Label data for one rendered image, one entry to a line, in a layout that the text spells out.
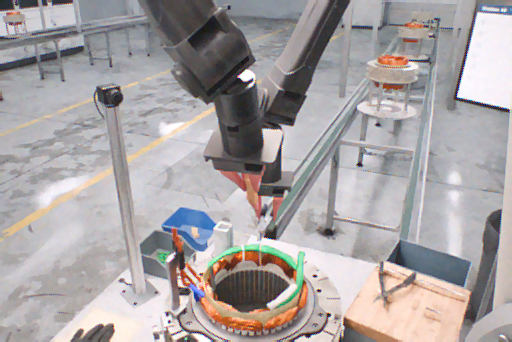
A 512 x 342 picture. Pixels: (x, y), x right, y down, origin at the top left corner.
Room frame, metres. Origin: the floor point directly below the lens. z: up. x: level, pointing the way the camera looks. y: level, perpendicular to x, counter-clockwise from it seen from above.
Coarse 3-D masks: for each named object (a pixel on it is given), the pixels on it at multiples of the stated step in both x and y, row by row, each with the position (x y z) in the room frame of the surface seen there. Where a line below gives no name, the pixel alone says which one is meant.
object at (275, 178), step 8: (280, 160) 0.74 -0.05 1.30; (280, 168) 0.74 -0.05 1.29; (264, 176) 0.72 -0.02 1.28; (272, 176) 0.72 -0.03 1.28; (280, 176) 0.74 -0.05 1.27; (288, 176) 0.75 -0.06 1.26; (264, 184) 0.72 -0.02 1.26; (272, 184) 0.72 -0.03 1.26; (280, 184) 0.72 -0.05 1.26; (288, 184) 0.72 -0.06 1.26; (288, 192) 0.71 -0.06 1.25
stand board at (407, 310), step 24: (384, 264) 0.73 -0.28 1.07; (408, 288) 0.65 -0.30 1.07; (456, 288) 0.65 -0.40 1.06; (360, 312) 0.59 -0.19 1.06; (384, 312) 0.59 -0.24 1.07; (408, 312) 0.59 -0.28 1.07; (456, 312) 0.58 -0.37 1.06; (384, 336) 0.53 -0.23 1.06; (408, 336) 0.53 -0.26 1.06; (432, 336) 0.53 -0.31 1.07; (456, 336) 0.53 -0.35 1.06
